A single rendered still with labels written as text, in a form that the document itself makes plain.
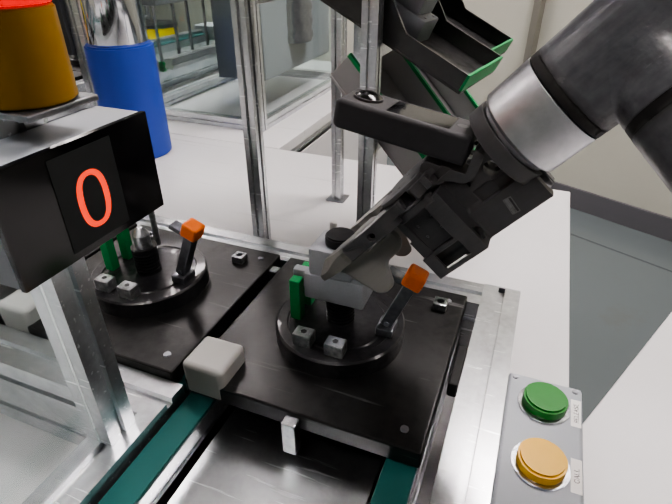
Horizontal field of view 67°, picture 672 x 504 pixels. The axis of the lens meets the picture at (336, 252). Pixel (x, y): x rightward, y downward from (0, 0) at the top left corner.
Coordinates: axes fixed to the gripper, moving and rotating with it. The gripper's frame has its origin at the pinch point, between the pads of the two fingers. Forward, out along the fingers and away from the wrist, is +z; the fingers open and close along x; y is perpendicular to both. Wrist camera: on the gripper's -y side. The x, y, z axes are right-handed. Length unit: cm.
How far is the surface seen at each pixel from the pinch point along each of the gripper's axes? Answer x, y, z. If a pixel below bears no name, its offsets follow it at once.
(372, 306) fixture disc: 3.2, 7.8, 4.3
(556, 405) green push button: -2.4, 23.9, -7.3
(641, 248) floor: 221, 131, 30
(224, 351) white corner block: -9.2, -0.9, 11.7
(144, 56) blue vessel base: 59, -56, 45
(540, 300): 30.3, 30.8, 1.7
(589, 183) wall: 256, 99, 35
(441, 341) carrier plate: 2.6, 15.2, 0.5
